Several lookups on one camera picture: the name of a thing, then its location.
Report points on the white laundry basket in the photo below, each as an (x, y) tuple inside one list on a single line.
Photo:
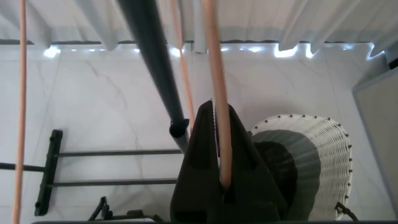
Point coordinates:
[(329, 149)]

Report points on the pink clothes hanger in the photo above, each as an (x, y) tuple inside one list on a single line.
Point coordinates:
[(21, 93), (216, 77)]

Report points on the black clothes rack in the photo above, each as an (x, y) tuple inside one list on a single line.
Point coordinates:
[(150, 46)]

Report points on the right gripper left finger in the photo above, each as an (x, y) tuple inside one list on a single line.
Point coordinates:
[(196, 174)]

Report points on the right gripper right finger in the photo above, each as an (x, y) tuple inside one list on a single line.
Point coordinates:
[(252, 186)]

